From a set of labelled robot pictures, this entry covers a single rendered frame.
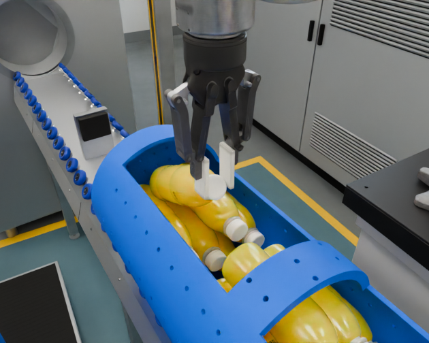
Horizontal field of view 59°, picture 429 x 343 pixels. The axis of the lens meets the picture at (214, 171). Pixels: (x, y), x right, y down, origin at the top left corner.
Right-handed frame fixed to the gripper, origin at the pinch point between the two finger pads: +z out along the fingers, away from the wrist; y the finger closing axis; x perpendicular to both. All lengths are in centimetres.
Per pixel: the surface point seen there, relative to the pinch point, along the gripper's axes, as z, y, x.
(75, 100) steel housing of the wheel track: 36, -7, -115
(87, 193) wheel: 32, 10, -47
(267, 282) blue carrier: 5.6, 3.1, 16.4
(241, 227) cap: 15.3, -6.3, -0.7
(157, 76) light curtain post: 21, -31, -85
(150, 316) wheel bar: 36.4, 10.6, -7.2
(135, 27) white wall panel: 108, -175, -453
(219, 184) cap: 2.5, -0.8, 0.2
